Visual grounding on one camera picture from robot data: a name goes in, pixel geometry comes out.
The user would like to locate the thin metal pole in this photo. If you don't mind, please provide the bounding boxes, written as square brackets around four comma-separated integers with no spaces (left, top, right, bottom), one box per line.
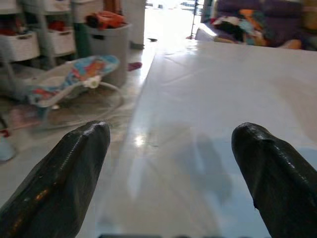
[189,0,199,40]

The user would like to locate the pink slipper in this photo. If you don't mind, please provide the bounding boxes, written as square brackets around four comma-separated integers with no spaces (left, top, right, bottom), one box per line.
[127,61,143,72]

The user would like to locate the grey laundry basket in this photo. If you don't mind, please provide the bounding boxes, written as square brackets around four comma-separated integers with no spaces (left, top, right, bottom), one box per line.
[83,22,133,87]

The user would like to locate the colourful baby bouncer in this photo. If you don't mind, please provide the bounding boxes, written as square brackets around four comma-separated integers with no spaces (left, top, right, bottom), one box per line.
[24,55,124,130]

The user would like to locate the purple sofa with clothes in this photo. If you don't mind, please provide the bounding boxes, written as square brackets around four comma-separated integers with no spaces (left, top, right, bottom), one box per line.
[198,0,317,49]

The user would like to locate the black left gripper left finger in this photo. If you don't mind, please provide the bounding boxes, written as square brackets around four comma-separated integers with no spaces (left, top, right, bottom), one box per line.
[0,120,111,238]

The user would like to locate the grey shelf with white baskets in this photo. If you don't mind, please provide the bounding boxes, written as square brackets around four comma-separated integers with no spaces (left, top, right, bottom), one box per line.
[0,0,104,66]

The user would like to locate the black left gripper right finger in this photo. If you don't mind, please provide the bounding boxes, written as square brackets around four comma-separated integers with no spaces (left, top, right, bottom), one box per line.
[231,122,317,238]

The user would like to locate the orange clothes heap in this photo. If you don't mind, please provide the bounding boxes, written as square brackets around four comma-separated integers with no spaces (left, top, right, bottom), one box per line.
[85,10,127,30]

